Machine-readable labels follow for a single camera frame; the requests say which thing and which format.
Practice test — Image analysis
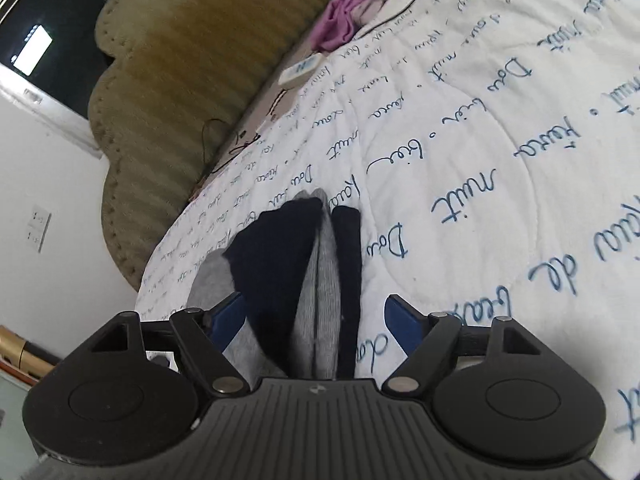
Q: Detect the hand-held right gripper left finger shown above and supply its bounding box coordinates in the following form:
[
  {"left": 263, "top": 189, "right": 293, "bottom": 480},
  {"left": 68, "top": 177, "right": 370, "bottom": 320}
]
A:
[{"left": 90, "top": 291, "right": 251, "bottom": 397}]

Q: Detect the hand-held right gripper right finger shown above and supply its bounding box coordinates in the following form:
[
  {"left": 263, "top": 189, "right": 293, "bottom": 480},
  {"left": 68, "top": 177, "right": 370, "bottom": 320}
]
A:
[{"left": 381, "top": 294, "right": 543, "bottom": 397}]

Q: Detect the grey sock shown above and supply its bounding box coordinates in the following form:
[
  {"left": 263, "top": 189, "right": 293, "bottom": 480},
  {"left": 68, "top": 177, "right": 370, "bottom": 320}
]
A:
[
  {"left": 291, "top": 187, "right": 342, "bottom": 380},
  {"left": 186, "top": 249, "right": 288, "bottom": 382}
]

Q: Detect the navy sock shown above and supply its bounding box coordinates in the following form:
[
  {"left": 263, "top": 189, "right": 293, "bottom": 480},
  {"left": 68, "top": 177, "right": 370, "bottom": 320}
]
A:
[
  {"left": 221, "top": 197, "right": 325, "bottom": 380},
  {"left": 331, "top": 204, "right": 364, "bottom": 380}
]

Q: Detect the white quilt with blue script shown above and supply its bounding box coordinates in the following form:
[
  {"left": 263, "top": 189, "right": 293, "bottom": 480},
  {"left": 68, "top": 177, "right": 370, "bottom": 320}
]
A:
[{"left": 132, "top": 0, "right": 640, "bottom": 466}]

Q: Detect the gold cylindrical object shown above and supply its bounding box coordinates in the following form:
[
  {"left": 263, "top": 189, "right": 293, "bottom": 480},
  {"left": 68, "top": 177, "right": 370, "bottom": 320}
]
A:
[{"left": 0, "top": 325, "right": 58, "bottom": 378}]

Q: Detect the beige padded headboard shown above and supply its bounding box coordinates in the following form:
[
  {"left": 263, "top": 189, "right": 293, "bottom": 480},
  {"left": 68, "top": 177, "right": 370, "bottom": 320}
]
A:
[{"left": 87, "top": 0, "right": 406, "bottom": 292}]

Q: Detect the purple cloth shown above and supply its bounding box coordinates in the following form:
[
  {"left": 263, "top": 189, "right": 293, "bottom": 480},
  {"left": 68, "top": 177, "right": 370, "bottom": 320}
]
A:
[{"left": 308, "top": 0, "right": 379, "bottom": 54}]

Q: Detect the pale pink cloth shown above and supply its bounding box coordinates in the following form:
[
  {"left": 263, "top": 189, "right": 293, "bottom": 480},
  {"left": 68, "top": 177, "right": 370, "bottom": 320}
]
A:
[{"left": 352, "top": 0, "right": 398, "bottom": 28}]

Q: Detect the thin black cable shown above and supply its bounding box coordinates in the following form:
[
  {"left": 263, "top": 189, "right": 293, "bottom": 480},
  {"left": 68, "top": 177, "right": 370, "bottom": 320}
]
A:
[{"left": 199, "top": 118, "right": 262, "bottom": 181}]

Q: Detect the white wall socket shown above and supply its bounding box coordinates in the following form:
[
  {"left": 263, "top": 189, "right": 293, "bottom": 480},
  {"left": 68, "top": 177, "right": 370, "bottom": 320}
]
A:
[{"left": 25, "top": 204, "right": 52, "bottom": 254}]

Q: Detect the aluminium frame window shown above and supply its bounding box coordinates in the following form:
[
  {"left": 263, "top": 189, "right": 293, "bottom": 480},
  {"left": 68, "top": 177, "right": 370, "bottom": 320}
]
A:
[{"left": 0, "top": 0, "right": 118, "bottom": 151}]

